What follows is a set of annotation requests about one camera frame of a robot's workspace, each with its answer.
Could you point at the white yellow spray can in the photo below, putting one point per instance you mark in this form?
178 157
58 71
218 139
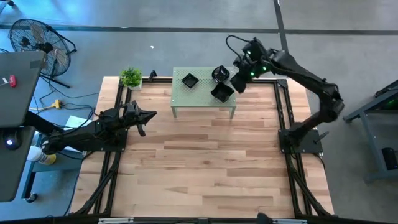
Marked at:
43 158

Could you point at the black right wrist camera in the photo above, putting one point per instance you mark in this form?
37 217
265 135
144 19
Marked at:
255 48

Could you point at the black floor fan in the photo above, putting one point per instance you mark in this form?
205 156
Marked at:
40 46

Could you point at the small green potted plant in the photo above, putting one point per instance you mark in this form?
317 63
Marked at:
130 77

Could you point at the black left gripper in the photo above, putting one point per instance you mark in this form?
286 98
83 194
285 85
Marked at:
132 119

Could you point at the silver metal bracket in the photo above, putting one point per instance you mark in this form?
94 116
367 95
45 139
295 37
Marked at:
115 220
289 221

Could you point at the grey desk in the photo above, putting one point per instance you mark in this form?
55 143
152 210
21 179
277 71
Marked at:
15 102

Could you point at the round wavy black plate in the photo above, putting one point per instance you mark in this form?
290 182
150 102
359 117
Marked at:
220 74

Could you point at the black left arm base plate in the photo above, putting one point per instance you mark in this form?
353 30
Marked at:
122 146

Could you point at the yellow power plug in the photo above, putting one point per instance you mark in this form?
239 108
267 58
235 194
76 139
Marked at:
56 104

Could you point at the black aluminium table frame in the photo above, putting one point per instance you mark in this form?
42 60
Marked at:
267 81

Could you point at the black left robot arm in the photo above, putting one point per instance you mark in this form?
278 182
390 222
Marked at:
81 137

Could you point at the black round device white light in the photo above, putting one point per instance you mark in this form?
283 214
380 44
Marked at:
14 143

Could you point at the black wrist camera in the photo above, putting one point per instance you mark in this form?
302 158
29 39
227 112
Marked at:
255 48
131 107

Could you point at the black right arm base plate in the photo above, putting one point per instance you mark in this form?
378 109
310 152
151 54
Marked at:
311 146

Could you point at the grey metal cart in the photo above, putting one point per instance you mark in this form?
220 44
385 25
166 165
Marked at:
376 137

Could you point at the grey side table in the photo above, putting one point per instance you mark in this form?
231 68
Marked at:
53 166

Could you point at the small black dome object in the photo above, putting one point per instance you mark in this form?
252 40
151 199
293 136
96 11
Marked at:
264 216

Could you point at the black box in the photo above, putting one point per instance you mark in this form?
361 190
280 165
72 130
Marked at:
390 158

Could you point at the pale green perforated metal shelf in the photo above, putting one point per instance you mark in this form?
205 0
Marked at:
202 96

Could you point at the small red device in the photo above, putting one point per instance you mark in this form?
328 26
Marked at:
12 81

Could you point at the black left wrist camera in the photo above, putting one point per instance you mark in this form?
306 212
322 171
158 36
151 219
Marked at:
131 107

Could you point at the grey tape piece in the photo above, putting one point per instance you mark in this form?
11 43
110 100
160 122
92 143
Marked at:
38 64

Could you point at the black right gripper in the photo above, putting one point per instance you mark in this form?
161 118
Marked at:
253 67

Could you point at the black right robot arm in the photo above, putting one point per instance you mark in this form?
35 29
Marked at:
311 81

